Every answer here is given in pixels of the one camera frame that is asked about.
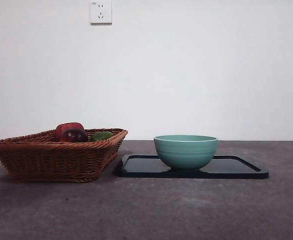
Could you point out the green fruit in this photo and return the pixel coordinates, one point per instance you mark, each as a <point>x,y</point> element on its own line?
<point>100,135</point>

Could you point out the brown wicker basket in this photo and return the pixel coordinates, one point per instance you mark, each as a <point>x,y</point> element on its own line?
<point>53,162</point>

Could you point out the teal ribbed bowl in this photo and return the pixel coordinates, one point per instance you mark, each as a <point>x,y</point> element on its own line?
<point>185,155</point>

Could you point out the dark purple round fruit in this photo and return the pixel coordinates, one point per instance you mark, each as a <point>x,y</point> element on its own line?
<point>74,135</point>

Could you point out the white wall power socket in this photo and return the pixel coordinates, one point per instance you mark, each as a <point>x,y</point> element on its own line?
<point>101,12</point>

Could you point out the red apple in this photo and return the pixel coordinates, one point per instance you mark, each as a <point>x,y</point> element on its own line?
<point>67,126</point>

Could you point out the dark blue rectangular tray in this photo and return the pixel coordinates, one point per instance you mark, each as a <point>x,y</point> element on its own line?
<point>141,167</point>

